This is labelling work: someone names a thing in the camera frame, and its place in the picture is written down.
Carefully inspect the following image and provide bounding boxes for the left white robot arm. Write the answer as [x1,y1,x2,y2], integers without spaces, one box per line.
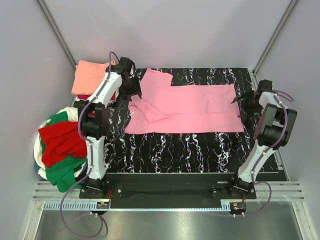
[77,57,142,198]

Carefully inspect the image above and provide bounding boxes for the folded magenta t shirt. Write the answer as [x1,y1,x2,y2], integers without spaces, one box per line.
[76,89,119,102]

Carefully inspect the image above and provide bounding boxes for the red t shirt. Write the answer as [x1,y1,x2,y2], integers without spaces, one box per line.
[38,121,87,168]

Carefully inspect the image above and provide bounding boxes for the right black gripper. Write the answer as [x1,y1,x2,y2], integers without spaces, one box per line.
[232,89,261,120]

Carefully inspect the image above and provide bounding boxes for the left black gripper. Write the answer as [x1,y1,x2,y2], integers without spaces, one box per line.
[120,76,141,102]

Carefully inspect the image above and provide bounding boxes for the aluminium rail profile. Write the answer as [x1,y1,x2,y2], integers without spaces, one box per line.
[32,180,305,202]

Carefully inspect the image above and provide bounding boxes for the green t shirt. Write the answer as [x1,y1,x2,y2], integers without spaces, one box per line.
[43,111,88,193]

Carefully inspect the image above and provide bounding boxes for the slotted cable duct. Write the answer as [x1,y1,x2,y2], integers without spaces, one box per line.
[44,200,231,212]

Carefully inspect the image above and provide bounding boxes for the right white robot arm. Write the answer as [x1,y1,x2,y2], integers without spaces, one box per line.
[225,79,298,199]

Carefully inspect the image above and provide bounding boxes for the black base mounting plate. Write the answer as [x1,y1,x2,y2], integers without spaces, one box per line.
[78,172,257,201]

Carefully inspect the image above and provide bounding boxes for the right aluminium frame post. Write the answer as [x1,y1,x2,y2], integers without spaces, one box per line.
[252,0,300,75]

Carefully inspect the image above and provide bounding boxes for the pink t shirt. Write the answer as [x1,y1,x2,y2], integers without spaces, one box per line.
[125,68,244,135]

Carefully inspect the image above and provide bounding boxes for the folded peach t shirt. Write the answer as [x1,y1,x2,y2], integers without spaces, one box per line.
[71,60,110,96]

